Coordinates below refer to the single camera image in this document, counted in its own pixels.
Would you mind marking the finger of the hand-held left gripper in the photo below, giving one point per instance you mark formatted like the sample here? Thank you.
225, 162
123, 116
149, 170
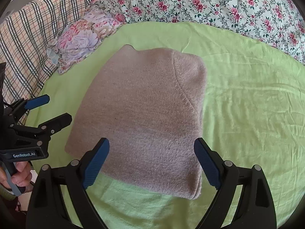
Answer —
38, 101
59, 121

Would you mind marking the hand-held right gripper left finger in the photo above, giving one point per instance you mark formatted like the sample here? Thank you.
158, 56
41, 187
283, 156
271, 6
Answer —
97, 162

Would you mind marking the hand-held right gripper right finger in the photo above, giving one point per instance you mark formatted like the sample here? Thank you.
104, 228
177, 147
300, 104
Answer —
206, 162

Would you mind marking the beige knit sweater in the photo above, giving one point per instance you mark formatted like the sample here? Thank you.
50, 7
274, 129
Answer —
143, 112

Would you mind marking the person's left forearm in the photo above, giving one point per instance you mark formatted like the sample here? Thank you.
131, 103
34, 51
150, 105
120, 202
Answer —
12, 205

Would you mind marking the person's left hand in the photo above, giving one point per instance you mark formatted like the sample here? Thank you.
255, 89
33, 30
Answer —
23, 174

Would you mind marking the light green bed sheet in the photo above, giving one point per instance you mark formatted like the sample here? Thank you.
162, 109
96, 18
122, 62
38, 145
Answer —
238, 100

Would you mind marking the plaid striped blanket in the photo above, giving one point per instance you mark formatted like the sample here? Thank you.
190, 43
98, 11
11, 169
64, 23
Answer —
35, 28

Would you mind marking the purple floral pillow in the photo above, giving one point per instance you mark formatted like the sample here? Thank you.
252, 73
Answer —
81, 38

